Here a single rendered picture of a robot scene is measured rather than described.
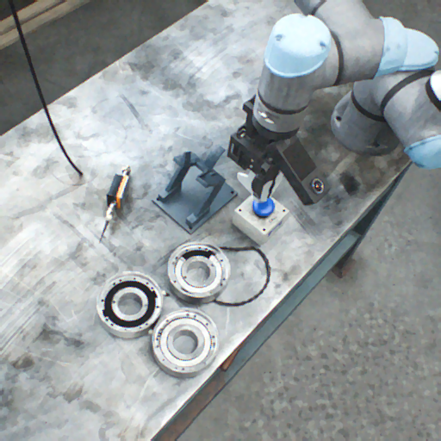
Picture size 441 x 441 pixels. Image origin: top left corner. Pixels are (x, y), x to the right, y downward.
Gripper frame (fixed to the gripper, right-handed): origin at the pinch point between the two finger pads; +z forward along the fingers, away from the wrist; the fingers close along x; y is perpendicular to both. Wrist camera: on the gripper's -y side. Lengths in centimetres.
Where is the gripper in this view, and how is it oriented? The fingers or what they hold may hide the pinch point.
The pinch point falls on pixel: (264, 199)
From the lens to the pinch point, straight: 101.5
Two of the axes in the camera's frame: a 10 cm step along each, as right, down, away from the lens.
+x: -6.7, 6.0, -4.4
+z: -1.0, 5.1, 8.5
